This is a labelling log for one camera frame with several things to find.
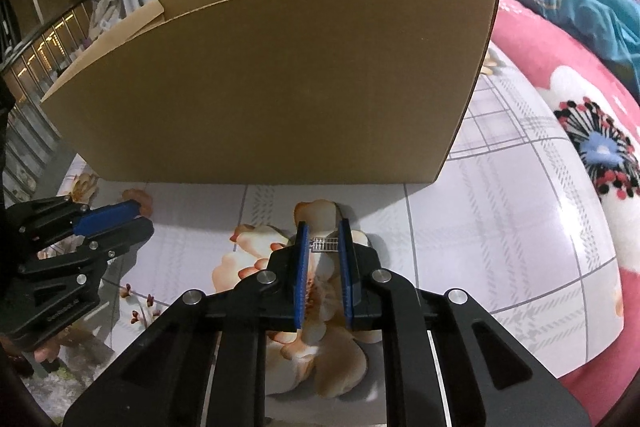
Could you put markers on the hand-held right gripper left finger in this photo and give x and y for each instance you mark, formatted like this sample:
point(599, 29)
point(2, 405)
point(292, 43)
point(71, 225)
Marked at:
point(301, 277)

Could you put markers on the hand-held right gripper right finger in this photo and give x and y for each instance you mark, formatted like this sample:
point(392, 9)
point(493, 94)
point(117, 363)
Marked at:
point(346, 277)

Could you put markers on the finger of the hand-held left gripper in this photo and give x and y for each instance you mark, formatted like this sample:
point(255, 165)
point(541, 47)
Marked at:
point(125, 234)
point(105, 217)

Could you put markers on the brown cardboard box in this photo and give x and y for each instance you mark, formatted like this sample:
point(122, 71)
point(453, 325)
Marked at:
point(275, 82)

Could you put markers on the person's left hand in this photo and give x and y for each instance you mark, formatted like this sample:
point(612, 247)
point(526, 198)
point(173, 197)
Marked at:
point(52, 347)

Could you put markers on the metal railing with lights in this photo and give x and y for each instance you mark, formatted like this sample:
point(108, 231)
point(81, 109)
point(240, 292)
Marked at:
point(45, 47)

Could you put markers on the pile of pale clothes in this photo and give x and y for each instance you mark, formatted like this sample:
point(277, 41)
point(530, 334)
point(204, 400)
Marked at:
point(105, 12)

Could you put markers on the pink floral blanket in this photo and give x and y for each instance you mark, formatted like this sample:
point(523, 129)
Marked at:
point(550, 52)

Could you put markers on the blue patterned quilt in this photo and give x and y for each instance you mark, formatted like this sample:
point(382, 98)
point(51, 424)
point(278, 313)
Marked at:
point(585, 2)

